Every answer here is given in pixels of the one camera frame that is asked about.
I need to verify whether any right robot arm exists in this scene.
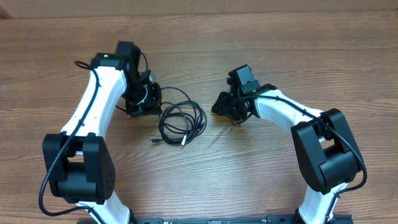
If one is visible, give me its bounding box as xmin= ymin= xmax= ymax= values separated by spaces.
xmin=211 ymin=65 xmax=368 ymax=223

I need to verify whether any black USB cable bundle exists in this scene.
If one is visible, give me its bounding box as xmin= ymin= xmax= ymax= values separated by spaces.
xmin=149 ymin=86 xmax=208 ymax=147

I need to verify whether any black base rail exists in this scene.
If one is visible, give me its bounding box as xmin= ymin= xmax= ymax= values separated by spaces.
xmin=77 ymin=213 xmax=354 ymax=224

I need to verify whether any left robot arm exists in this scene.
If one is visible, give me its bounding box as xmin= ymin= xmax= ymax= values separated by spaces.
xmin=38 ymin=41 xmax=162 ymax=223

